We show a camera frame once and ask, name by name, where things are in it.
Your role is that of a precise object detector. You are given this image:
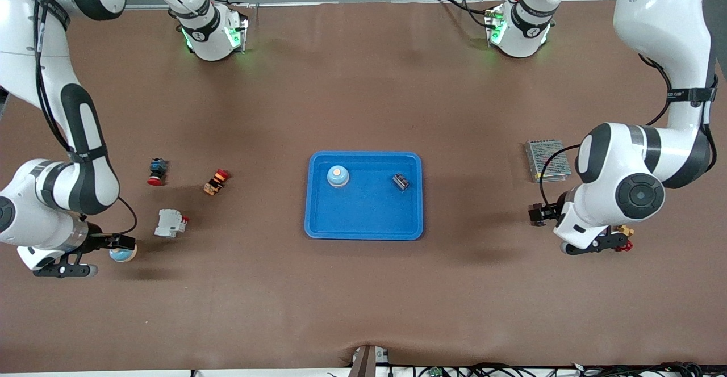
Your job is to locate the blue service bell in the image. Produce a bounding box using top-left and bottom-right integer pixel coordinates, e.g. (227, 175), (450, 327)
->
(110, 241), (139, 263)
(327, 165), (350, 189)

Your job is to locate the blue plastic tray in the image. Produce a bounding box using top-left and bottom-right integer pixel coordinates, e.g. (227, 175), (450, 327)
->
(304, 150), (424, 241)

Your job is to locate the white circuit breaker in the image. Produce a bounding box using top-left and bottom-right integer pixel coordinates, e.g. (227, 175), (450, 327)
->
(154, 208), (191, 238)

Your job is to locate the brass valve red handwheel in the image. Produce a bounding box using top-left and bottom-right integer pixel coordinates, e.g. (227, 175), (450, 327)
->
(615, 224), (635, 252)

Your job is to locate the metal mesh power supply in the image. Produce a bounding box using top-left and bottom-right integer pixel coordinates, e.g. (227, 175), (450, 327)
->
(524, 139), (573, 183)

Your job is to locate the red button blue body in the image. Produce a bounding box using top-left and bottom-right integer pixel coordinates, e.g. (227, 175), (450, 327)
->
(147, 158), (169, 187)

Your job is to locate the red orange pushbutton switch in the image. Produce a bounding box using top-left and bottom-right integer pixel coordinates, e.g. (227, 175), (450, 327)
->
(203, 169), (231, 196)

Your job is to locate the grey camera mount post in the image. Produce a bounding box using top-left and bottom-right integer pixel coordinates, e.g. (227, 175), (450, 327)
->
(348, 344), (391, 377)

